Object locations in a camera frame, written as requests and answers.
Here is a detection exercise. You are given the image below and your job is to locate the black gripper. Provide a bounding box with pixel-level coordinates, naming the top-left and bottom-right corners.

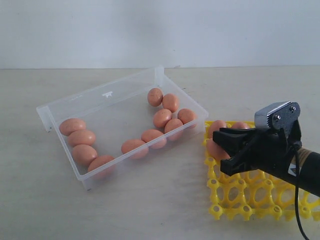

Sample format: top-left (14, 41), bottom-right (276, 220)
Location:
top-left (212, 120), bottom-right (302, 179)

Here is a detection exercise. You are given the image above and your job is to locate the brown egg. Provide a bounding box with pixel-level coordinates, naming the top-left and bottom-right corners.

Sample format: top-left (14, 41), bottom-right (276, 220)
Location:
top-left (147, 87), bottom-right (164, 107)
top-left (59, 118), bottom-right (87, 137)
top-left (208, 120), bottom-right (228, 139)
top-left (177, 108), bottom-right (197, 125)
top-left (71, 144), bottom-right (98, 167)
top-left (153, 108), bottom-right (173, 128)
top-left (231, 121), bottom-right (251, 129)
top-left (67, 129), bottom-right (96, 147)
top-left (121, 138), bottom-right (149, 159)
top-left (162, 93), bottom-right (180, 113)
top-left (141, 129), bottom-right (167, 149)
top-left (206, 138), bottom-right (230, 161)

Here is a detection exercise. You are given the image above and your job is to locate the yellow plastic egg tray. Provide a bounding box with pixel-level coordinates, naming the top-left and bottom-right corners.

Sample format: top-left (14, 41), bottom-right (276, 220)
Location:
top-left (201, 120), bottom-right (320, 222)

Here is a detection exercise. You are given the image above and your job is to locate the clear plastic storage box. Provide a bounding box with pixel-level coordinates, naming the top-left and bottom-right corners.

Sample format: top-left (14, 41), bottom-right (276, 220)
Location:
top-left (36, 66), bottom-right (209, 190)

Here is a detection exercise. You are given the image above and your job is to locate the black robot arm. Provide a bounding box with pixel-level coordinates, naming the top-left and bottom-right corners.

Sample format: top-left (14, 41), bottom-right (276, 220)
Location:
top-left (212, 120), bottom-right (320, 196)

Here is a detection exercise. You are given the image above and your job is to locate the brown egg right edge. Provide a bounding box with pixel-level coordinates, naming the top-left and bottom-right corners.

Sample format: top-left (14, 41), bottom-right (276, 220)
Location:
top-left (164, 118), bottom-right (183, 141)

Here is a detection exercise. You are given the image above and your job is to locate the brown egg top back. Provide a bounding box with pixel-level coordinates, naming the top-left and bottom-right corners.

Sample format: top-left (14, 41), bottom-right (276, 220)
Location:
top-left (147, 87), bottom-right (164, 107)

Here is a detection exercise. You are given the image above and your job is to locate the brown egg front corner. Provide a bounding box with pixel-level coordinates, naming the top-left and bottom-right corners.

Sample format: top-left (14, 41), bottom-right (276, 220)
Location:
top-left (87, 154), bottom-right (116, 180)

